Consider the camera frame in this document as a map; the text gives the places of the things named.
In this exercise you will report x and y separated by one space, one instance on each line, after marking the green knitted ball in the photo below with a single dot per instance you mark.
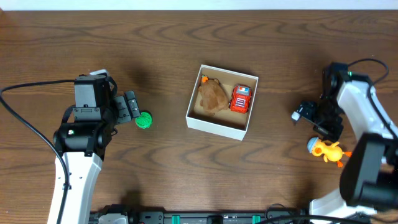
144 121

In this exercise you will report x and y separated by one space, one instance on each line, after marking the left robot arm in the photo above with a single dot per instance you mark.
85 131

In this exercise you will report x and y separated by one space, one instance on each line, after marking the yellow rubber duck toy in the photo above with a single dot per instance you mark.
329 151

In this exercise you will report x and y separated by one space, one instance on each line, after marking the brown plush toy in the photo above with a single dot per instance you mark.
213 97

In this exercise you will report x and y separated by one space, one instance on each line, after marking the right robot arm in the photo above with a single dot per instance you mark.
356 133

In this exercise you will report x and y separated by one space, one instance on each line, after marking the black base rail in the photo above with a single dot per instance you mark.
124 214

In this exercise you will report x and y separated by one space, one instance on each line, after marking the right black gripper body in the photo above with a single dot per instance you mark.
326 120

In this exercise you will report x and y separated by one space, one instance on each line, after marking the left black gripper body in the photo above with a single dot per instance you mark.
125 106

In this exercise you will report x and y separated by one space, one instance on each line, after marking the red toy fire truck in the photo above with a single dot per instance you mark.
241 97

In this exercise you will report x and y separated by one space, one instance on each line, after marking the white cardboard box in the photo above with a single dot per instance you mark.
225 123

